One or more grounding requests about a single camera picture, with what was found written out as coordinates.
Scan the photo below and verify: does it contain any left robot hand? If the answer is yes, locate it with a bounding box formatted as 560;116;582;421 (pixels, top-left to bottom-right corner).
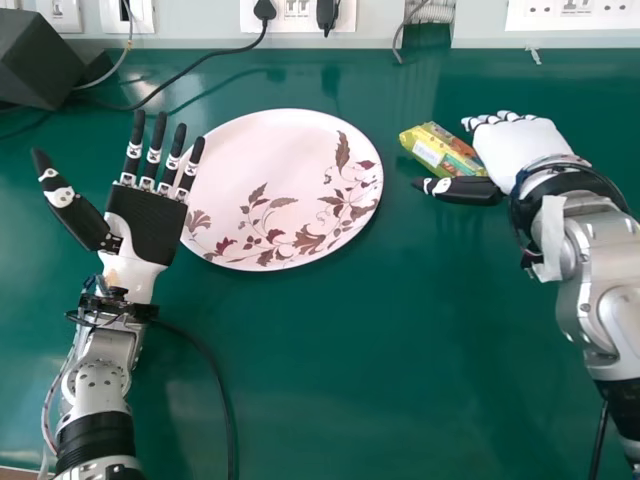
30;108;207;325

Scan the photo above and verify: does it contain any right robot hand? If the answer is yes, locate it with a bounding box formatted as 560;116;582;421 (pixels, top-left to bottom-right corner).
410;110;630;271

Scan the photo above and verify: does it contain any yellow-green biscuit packet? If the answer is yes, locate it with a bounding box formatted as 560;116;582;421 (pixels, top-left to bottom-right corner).
398;121;489;179

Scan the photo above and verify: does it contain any plate with brown leaf pattern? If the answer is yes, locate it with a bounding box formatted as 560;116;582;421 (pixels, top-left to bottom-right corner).
178;108;385;274

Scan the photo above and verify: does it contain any white socket plate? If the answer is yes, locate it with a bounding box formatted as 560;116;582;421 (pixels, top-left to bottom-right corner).
98;0;157;36

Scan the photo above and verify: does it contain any black box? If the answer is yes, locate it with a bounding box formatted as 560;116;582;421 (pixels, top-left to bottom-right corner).
0;8;114;111

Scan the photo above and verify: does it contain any black cable beside left arm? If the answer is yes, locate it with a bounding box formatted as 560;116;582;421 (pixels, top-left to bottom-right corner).
144;317;239;480

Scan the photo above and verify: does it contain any black cable beside arm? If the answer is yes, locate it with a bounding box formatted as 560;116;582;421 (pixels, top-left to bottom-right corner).
588;398;610;480
144;317;239;480

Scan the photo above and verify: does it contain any thin grey cable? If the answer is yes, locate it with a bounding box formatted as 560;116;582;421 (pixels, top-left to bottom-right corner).
73;0;136;92

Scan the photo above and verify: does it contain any white switch plate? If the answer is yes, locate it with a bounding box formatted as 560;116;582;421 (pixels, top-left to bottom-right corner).
34;0;84;35

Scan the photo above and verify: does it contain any black cable beside right arm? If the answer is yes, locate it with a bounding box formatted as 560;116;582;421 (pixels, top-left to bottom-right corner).
588;398;610;480

